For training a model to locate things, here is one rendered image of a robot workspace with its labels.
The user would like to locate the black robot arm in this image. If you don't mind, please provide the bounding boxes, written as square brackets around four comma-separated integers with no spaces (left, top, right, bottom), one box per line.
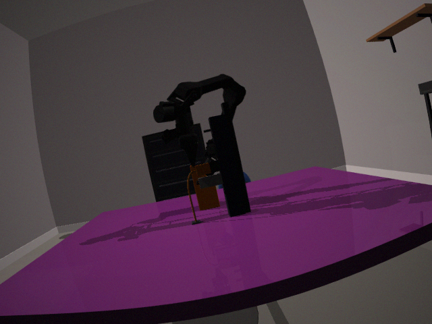
[153,74,246,163]

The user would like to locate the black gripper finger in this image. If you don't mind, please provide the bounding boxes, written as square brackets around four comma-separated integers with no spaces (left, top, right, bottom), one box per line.
[181,143,198,166]

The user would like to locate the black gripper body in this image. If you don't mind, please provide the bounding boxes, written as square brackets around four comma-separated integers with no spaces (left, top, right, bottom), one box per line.
[175,117,198,146]

